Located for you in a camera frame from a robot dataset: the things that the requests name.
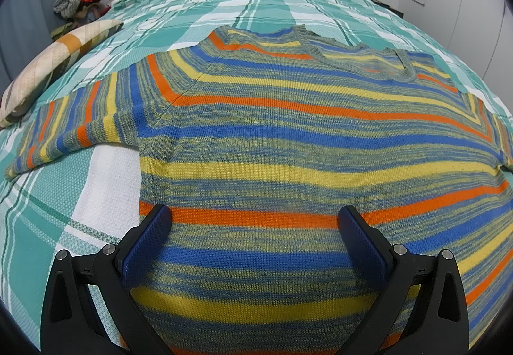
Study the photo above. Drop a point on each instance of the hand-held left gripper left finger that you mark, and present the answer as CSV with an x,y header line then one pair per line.
x,y
148,246

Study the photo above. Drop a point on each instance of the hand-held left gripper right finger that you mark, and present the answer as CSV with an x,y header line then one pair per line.
x,y
360,246

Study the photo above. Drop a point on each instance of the striped knit sweater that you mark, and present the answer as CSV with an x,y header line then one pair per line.
x,y
280,146

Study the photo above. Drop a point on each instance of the green plaid bed cover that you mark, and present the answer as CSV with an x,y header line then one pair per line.
x,y
52,198

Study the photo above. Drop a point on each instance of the beige striped pillow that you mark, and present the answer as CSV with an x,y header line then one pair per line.
x,y
52,54

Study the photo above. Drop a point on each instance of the dark wooden nightstand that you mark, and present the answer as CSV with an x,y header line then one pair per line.
x,y
397,12

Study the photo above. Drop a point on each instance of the blue curtain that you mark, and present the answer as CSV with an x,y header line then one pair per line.
x,y
32,10

